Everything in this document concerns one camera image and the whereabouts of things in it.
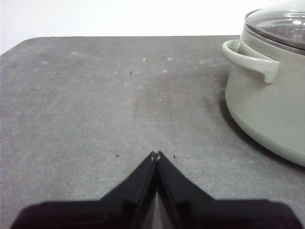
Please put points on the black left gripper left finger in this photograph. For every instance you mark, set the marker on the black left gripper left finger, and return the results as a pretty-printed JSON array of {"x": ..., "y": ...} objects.
[{"x": 95, "y": 214}]

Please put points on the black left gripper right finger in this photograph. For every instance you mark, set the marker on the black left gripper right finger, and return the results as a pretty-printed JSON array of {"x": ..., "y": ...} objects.
[{"x": 214, "y": 214}]

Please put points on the glass lid with green knob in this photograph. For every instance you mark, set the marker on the glass lid with green knob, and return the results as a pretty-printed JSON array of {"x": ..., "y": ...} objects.
[{"x": 281, "y": 21}]

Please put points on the pale green electric pot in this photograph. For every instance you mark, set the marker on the pale green electric pot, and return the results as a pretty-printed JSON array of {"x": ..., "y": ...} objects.
[{"x": 262, "y": 107}]

